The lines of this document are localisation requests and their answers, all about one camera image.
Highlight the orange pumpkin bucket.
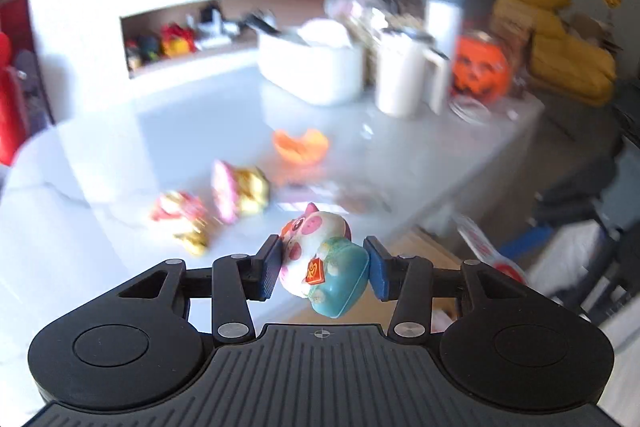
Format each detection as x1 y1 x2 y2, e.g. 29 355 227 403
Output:
450 32 514 100

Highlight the cream pitcher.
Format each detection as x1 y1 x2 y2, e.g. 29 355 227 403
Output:
374 29 454 118

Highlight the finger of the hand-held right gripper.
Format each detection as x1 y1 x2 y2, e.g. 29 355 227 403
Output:
500 184 606 260

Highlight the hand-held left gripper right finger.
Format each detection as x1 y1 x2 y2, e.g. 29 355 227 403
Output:
364 235 531 345

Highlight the white red toy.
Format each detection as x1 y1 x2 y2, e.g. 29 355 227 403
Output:
452 214 526 284

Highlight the white thermos bottle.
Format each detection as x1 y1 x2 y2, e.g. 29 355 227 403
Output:
425 0 466 58

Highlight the red yellow toy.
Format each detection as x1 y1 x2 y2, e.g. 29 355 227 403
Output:
160 24 196 58

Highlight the cream oval container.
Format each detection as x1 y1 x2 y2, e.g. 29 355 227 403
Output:
257 19 366 107

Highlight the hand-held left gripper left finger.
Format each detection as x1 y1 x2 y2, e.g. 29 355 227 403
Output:
117 234 286 345

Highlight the clear round lid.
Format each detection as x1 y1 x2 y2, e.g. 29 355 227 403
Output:
447 97 494 126

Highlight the black white toy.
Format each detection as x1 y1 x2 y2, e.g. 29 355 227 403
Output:
197 1 241 42

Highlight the lucky cat figurine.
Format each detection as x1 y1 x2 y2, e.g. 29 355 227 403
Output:
277 202 371 319

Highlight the red trash bin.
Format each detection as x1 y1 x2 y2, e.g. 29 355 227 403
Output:
0 32 32 168

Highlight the gold pink figurine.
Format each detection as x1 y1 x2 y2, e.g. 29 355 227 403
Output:
152 190 211 257
210 159 271 224

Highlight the orange ingot bowl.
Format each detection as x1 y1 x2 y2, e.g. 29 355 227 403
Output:
272 128 331 166

